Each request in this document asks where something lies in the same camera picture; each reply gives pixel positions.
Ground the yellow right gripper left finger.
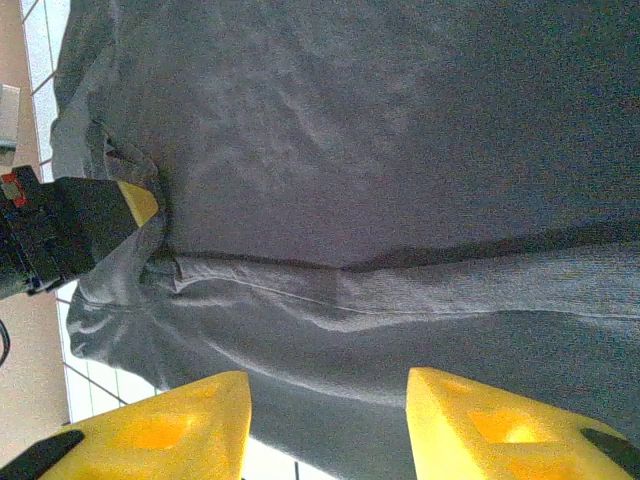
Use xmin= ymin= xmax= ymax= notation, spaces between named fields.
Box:
xmin=0 ymin=369 xmax=252 ymax=480

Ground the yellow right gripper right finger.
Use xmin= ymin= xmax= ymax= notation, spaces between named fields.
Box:
xmin=405 ymin=366 xmax=640 ymax=480

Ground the dark grey t-shirt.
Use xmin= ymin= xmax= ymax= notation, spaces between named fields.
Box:
xmin=49 ymin=0 xmax=640 ymax=480

